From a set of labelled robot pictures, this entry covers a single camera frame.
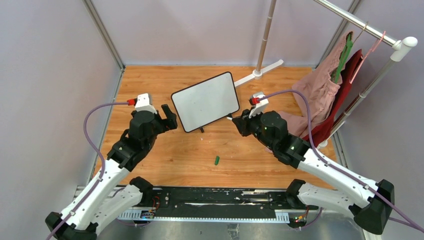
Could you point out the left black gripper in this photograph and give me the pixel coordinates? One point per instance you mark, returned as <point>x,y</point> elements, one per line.
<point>171,117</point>

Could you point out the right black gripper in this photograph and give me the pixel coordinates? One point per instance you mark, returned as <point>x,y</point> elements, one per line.
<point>242,124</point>

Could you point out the small whiteboard black frame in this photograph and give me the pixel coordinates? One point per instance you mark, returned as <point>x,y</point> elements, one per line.
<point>206,102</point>

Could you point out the green marker cap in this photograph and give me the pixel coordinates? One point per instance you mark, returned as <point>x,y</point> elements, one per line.
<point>217,160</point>

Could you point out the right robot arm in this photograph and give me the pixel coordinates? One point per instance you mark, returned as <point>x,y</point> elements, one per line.
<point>366,201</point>

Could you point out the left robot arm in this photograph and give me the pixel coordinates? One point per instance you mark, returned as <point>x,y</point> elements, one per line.
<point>106,179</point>

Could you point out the dark red garment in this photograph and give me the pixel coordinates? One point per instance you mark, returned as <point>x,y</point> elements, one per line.
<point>346,74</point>

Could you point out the pink garment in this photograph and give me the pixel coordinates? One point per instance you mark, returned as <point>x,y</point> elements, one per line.
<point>321,93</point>

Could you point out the green clothes hanger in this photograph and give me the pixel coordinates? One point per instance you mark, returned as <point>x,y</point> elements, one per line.
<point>347,44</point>

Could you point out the pink clothes hanger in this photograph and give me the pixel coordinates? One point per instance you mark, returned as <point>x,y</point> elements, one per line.
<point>364,57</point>

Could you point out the metal clothes rack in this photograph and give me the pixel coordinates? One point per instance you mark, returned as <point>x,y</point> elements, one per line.
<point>400,49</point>

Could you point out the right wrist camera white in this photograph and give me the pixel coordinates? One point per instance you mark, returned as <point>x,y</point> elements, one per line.
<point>258,104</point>

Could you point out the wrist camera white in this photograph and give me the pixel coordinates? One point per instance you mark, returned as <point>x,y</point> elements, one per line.
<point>142,102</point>
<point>258,104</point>

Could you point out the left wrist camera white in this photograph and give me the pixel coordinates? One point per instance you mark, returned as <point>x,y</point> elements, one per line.
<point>142,102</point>

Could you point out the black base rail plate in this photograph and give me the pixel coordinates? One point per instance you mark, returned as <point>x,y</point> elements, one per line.
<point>141,202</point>

